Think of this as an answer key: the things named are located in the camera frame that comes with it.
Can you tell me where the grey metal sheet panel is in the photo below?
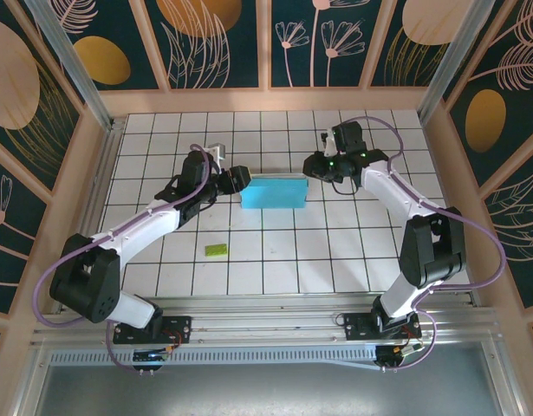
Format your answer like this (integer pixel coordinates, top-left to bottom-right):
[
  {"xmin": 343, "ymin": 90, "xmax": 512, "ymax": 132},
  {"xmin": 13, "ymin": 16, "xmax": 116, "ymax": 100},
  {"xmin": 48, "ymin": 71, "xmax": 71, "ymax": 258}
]
[{"xmin": 14, "ymin": 340, "xmax": 525, "ymax": 416}]

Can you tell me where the aluminium side rail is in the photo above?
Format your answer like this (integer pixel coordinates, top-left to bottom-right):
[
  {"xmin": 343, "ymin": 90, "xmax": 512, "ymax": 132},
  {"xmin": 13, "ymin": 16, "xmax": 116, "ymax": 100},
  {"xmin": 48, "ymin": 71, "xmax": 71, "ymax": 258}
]
[{"xmin": 57, "ymin": 119, "xmax": 124, "ymax": 313}]

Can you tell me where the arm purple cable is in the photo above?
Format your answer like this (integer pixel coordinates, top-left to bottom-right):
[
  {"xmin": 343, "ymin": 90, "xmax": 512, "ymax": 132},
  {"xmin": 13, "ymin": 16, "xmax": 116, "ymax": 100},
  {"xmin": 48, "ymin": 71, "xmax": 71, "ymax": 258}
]
[
  {"xmin": 333, "ymin": 115, "xmax": 506, "ymax": 373},
  {"xmin": 34, "ymin": 143, "xmax": 215, "ymax": 377}
]

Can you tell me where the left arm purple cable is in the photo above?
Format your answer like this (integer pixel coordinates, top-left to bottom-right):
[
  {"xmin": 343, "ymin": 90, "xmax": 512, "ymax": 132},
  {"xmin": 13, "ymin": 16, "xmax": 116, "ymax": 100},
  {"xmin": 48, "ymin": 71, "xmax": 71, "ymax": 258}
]
[{"xmin": 34, "ymin": 143, "xmax": 215, "ymax": 377}]

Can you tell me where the white and blue paper box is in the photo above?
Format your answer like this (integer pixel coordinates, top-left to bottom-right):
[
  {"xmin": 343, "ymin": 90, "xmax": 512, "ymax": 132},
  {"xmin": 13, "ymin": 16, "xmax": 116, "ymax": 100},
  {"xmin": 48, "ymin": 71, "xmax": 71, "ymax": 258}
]
[{"xmin": 239, "ymin": 172, "xmax": 310, "ymax": 211}]

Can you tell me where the aluminium frame post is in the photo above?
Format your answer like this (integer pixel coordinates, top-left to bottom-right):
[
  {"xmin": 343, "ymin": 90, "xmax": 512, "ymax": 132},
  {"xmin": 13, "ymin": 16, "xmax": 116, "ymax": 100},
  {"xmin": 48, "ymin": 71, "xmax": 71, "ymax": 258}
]
[
  {"xmin": 417, "ymin": 0, "xmax": 505, "ymax": 125},
  {"xmin": 25, "ymin": 0, "xmax": 125, "ymax": 131}
]

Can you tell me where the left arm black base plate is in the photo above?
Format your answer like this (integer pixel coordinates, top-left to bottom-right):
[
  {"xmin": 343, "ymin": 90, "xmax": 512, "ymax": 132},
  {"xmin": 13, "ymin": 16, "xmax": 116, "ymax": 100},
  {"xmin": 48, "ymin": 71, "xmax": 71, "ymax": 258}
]
[{"xmin": 113, "ymin": 315, "xmax": 193, "ymax": 346}]

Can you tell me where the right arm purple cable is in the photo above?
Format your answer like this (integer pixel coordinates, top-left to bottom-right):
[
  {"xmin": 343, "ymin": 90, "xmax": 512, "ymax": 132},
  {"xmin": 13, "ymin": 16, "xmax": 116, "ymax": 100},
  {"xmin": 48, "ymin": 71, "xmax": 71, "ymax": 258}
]
[{"xmin": 333, "ymin": 115, "xmax": 506, "ymax": 373}]

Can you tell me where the aluminium mounting rail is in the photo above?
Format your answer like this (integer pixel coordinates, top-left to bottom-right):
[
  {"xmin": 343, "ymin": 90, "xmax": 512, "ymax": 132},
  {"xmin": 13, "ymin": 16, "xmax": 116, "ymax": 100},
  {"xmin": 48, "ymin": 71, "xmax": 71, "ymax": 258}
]
[{"xmin": 30, "ymin": 290, "xmax": 504, "ymax": 348}]

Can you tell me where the perforated metal cable tray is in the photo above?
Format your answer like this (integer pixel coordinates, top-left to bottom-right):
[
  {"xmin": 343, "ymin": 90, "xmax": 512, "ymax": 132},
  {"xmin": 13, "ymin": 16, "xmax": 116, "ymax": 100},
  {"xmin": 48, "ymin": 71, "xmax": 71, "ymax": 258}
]
[{"xmin": 49, "ymin": 346, "xmax": 380, "ymax": 370}]

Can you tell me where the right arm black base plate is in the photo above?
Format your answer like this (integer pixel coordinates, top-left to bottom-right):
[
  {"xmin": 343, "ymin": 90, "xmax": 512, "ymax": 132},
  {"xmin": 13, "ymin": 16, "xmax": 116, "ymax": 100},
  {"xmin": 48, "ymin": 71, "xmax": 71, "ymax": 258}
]
[{"xmin": 342, "ymin": 312, "xmax": 422, "ymax": 343}]

